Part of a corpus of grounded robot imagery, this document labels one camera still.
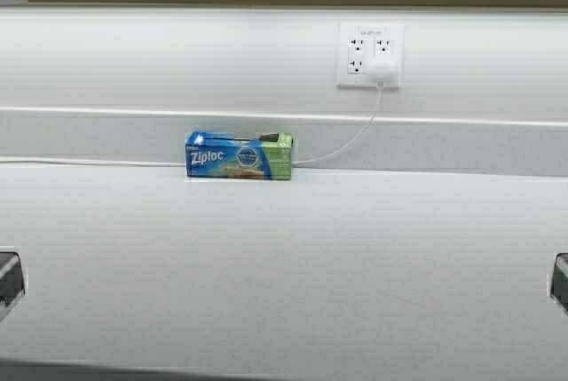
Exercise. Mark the white plug adapter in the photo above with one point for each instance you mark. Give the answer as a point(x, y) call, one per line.
point(385, 73)

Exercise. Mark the blue green Ziploc box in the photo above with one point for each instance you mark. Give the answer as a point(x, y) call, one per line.
point(225, 156)

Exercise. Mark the white wall outlet plate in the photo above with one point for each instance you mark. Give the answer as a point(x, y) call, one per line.
point(359, 44)

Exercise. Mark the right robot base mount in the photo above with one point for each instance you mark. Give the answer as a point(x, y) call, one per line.
point(558, 289)

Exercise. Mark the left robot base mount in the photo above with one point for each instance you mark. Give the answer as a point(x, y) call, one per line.
point(12, 284)

